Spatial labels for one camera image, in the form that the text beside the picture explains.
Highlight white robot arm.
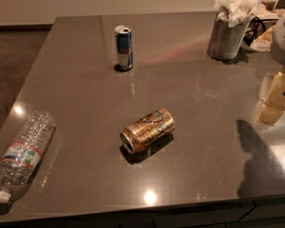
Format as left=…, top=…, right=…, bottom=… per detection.
left=255, top=13, right=285, bottom=126

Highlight cardboard clutter in background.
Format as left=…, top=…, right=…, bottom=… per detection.
left=250, top=0, right=285, bottom=51

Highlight clear plastic water bottle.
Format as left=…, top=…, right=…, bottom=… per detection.
left=0, top=111, right=55, bottom=203

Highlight orange soda can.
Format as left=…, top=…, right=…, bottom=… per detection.
left=120, top=108, right=175, bottom=155

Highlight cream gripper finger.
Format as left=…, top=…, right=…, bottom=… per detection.
left=259, top=67, right=285, bottom=110
left=256, top=102, right=284, bottom=125

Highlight blue silver energy drink can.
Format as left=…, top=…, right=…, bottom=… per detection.
left=114, top=25, right=133, bottom=70

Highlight metal trash bin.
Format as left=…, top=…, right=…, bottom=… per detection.
left=207, top=20, right=249, bottom=61

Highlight crumpled white paper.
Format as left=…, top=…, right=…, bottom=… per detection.
left=214, top=0, right=263, bottom=28

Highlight black cables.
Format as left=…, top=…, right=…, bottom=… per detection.
left=243, top=16, right=271, bottom=47

